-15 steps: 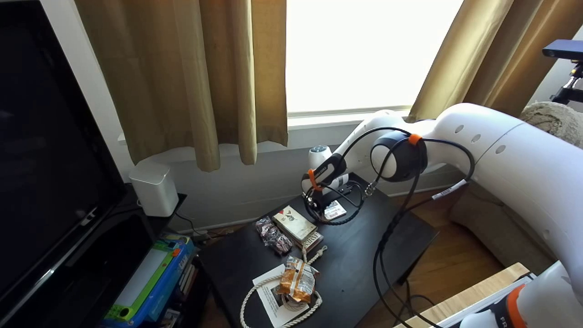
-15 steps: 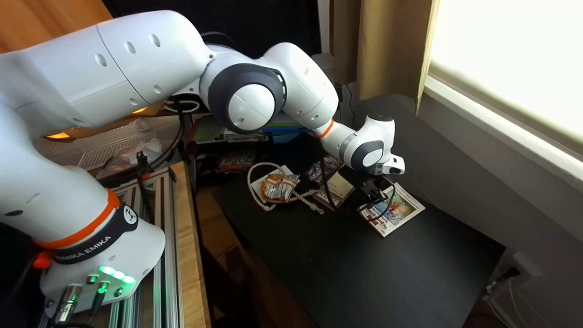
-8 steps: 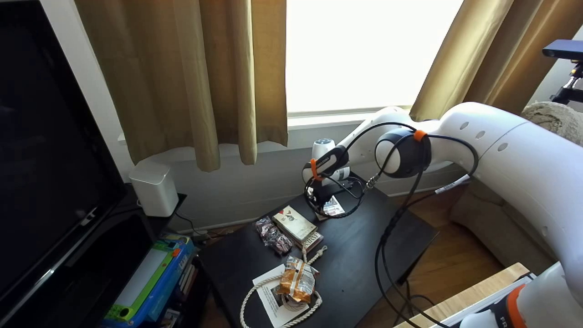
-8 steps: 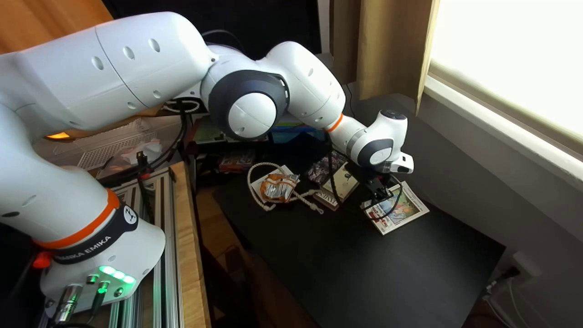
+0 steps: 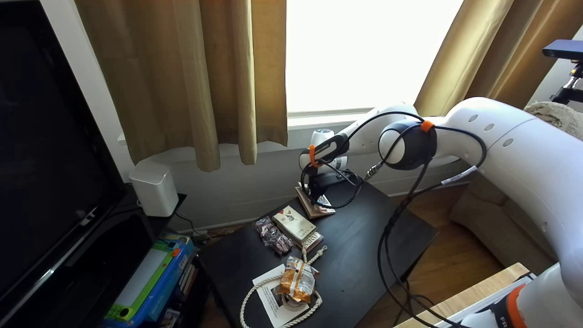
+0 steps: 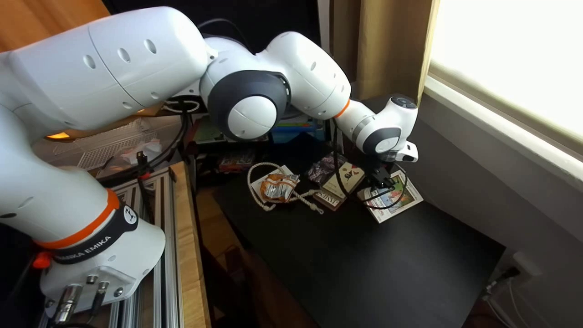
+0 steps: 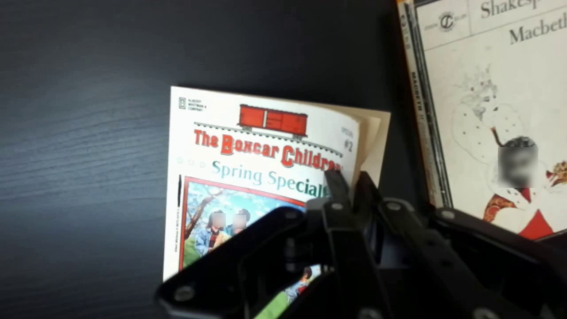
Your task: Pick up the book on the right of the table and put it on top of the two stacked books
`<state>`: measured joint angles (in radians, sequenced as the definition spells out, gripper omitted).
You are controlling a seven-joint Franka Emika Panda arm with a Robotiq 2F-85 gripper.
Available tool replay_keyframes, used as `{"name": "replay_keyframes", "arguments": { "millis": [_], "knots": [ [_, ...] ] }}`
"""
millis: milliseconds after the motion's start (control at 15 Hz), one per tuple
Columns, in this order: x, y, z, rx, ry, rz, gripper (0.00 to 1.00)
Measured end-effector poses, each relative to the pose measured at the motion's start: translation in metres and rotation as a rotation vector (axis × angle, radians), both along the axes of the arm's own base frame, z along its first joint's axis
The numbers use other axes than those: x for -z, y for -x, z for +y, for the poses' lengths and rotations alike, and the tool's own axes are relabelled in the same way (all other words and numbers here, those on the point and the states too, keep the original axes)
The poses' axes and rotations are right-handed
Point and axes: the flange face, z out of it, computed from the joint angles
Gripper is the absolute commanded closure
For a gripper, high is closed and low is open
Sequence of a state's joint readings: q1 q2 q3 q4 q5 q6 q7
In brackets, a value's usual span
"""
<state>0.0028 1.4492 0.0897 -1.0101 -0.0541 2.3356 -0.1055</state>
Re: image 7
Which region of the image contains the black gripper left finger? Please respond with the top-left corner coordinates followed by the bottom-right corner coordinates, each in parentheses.
top-left (155, 167), bottom-right (386, 319)

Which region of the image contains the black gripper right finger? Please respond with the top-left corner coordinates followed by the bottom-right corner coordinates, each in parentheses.
top-left (354, 170), bottom-right (567, 319)

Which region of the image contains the Boxcar Children paperback book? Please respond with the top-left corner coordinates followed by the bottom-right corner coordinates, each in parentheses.
top-left (161, 85), bottom-right (393, 319)

